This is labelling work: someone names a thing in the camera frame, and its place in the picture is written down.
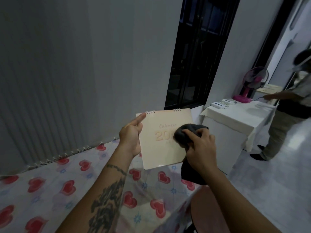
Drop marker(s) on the brown round stool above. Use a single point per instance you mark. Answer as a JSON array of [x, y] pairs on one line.
[[206, 211]]

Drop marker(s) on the person's right hand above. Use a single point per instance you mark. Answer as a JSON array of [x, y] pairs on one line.
[[202, 152]]

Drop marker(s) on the black framed window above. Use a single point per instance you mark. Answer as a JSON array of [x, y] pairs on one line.
[[194, 58]]

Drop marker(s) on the pink desk fan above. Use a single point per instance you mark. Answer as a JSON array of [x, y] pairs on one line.
[[243, 98]]

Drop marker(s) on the dark grey cloth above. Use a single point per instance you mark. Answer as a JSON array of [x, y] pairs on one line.
[[179, 138]]

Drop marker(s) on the person's left hand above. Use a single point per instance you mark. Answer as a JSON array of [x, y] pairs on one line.
[[131, 138]]

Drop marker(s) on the cream flat pad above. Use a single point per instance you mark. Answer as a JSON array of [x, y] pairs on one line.
[[269, 88]]

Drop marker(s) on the person's left forearm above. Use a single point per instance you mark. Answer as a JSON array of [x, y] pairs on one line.
[[97, 198]]

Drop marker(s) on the cream spiral desk calendar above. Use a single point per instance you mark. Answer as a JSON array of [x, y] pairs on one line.
[[158, 152]]

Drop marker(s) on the white cabinet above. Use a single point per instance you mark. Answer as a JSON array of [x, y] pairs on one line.
[[223, 145]]

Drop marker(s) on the small white box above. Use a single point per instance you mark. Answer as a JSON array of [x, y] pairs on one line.
[[218, 105], [228, 101]]

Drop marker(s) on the cream cloth cover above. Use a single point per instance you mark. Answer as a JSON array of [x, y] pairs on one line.
[[238, 114]]

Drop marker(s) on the grey vertical blinds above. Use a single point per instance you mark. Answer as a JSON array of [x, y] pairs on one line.
[[73, 82]]

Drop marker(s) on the person's right forearm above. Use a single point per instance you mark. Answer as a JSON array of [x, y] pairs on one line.
[[238, 206]]

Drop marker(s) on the heart print cloth covered table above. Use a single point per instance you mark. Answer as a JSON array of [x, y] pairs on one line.
[[48, 191]]

